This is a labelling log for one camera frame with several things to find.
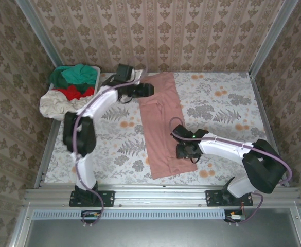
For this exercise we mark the red t-shirt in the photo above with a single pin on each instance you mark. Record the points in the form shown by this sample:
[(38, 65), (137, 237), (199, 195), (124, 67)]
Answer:
[(73, 92)]

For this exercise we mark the teal green t-shirt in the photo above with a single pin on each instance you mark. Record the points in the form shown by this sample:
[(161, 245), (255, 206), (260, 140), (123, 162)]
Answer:
[(80, 74)]

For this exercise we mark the aluminium mounting rail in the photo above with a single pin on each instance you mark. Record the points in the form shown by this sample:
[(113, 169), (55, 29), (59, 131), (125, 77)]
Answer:
[(160, 195)]

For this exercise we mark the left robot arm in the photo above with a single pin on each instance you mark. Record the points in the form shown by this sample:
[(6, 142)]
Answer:
[(86, 139)]

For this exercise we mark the pink t-shirt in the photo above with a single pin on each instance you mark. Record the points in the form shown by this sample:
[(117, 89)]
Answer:
[(160, 133)]

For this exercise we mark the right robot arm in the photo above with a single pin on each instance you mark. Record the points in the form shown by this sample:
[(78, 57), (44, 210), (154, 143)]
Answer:
[(263, 169)]

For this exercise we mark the small circuit board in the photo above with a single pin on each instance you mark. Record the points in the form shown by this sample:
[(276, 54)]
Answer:
[(91, 214), (235, 216)]

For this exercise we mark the cream t-shirt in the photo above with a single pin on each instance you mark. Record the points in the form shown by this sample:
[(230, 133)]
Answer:
[(55, 105)]

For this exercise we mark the grey metal panel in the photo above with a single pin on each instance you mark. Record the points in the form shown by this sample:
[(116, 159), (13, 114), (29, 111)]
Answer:
[(165, 231)]

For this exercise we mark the dark green t-shirt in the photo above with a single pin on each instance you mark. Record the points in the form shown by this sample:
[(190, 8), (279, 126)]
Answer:
[(57, 79)]

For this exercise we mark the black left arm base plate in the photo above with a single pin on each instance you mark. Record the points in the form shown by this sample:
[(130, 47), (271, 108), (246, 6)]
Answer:
[(106, 198)]

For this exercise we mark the floral tablecloth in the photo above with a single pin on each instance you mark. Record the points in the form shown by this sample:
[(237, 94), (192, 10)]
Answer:
[(217, 113)]

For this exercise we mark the aluminium frame post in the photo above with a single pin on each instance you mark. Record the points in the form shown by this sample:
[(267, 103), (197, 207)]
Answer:
[(273, 38), (39, 31)]

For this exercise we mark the white laundry bin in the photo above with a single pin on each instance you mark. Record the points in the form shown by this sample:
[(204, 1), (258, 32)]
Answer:
[(98, 77)]

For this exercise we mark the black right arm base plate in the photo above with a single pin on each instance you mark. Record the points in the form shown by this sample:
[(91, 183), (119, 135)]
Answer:
[(214, 198)]

